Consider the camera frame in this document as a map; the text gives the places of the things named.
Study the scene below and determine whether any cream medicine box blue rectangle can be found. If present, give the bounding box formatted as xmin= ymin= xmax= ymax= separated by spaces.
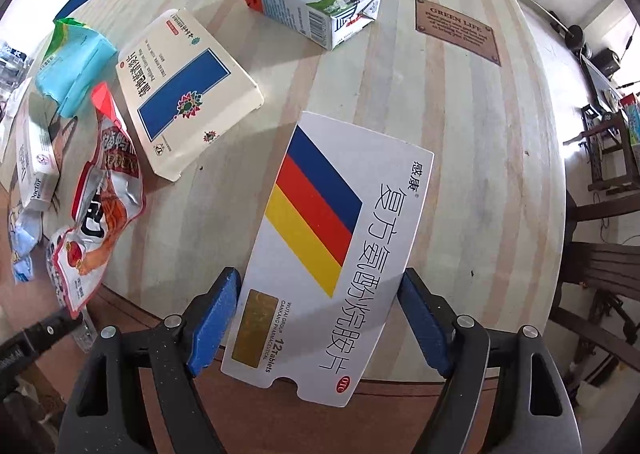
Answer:
xmin=116 ymin=8 xmax=264 ymax=182

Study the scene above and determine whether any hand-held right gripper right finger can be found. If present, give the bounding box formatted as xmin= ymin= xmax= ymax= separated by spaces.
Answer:
xmin=397 ymin=268 xmax=581 ymax=454

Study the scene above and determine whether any brown label patch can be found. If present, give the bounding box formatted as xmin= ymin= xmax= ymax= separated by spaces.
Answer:
xmin=414 ymin=0 xmax=502 ymax=66

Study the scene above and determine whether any small white medicine box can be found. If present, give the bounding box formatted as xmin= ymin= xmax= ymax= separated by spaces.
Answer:
xmin=15 ymin=84 xmax=61 ymax=212

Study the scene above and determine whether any white striped medicine box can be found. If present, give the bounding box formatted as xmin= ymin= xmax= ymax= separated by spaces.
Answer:
xmin=220 ymin=111 xmax=435 ymax=407

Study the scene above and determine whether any teal green packet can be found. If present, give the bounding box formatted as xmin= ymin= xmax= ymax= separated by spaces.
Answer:
xmin=35 ymin=18 xmax=118 ymax=117

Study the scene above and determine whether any dark wooden chair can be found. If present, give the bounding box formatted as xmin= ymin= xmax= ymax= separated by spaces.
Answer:
xmin=565 ymin=104 xmax=640 ymax=192
xmin=547 ymin=184 xmax=640 ymax=385

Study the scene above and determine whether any black floor barbell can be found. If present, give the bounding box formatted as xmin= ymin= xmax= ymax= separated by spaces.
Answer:
xmin=499 ymin=0 xmax=592 ymax=55

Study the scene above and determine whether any crumpled blue white wrapper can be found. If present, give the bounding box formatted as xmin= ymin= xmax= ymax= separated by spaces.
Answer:
xmin=9 ymin=206 xmax=43 ymax=283

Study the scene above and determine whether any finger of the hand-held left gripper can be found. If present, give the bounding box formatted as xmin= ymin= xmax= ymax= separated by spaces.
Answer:
xmin=0 ymin=309 xmax=83 ymax=402

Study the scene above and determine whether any red snack packet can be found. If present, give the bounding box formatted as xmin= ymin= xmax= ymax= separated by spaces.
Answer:
xmin=46 ymin=82 xmax=146 ymax=321

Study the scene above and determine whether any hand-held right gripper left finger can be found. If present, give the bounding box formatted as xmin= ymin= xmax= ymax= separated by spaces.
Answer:
xmin=57 ymin=266 xmax=243 ymax=454

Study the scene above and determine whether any black amplifier box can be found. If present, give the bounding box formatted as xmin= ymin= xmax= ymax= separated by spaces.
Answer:
xmin=597 ymin=48 xmax=624 ymax=78

